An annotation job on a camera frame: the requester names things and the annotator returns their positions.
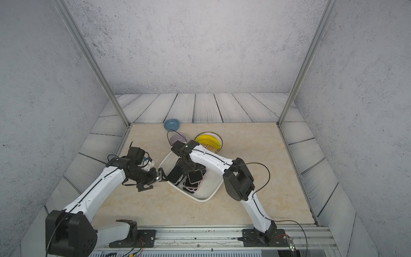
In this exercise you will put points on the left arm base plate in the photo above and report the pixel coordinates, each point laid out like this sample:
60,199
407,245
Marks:
137,239

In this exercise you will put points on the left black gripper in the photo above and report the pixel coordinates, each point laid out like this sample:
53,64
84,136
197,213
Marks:
153,177

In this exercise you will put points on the black phone dark case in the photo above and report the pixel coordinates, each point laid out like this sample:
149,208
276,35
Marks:
190,188

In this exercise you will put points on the purple ceramic bowl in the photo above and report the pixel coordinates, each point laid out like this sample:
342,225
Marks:
177,137

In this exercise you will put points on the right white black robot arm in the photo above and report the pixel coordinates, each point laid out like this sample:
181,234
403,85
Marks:
194,160

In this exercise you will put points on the black phone cream case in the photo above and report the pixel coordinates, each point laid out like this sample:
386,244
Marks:
176,174

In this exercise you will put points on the blue ceramic bowl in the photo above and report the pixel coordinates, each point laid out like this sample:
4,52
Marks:
171,124

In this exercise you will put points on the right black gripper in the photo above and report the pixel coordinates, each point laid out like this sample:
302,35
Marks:
185,169

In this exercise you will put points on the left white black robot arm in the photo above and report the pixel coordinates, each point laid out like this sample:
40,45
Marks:
69,232

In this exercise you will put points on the white plastic storage box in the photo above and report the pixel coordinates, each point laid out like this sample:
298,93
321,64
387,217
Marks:
208,187

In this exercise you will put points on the left metal frame post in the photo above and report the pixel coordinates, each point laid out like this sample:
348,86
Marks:
72,27

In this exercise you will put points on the plate with yellow bananas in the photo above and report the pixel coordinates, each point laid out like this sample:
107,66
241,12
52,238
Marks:
210,140

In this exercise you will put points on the metal frame post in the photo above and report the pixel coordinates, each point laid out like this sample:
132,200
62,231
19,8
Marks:
315,42
72,27

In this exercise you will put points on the aluminium mounting rail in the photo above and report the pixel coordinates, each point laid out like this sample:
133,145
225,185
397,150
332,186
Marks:
304,241

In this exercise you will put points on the right metal frame post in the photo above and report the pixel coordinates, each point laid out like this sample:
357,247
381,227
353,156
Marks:
315,42

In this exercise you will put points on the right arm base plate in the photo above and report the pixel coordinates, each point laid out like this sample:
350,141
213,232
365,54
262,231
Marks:
254,238

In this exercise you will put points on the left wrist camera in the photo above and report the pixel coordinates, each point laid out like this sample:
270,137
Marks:
139,157

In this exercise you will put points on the black phone pink case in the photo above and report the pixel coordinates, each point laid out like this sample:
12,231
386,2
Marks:
196,176

